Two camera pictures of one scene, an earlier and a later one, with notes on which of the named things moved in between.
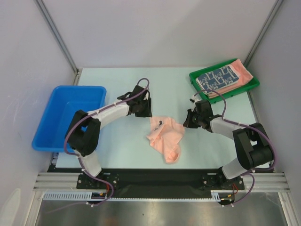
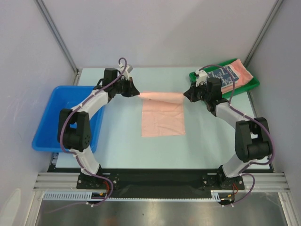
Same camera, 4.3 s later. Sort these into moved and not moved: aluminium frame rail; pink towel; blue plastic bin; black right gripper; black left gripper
Moved: black right gripper; black left gripper
Not moved: blue plastic bin; pink towel; aluminium frame rail
